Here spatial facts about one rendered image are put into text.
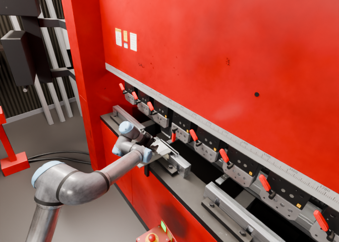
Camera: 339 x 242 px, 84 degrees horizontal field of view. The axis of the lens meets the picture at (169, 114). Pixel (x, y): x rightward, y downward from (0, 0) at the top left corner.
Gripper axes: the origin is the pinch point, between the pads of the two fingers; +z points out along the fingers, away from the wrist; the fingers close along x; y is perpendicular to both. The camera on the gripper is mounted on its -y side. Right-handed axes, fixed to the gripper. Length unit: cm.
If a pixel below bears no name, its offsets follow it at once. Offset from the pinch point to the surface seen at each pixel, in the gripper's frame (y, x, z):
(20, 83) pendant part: -27, 103, -57
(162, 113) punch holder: 23.3, 1.3, -15.3
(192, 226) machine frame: -19, -46, 18
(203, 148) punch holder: 20.4, -35.2, -11.9
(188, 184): -2.3, -29.3, 15.3
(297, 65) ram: 55, -63, -51
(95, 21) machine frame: 49, 87, -53
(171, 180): -7.5, -20.1, 11.0
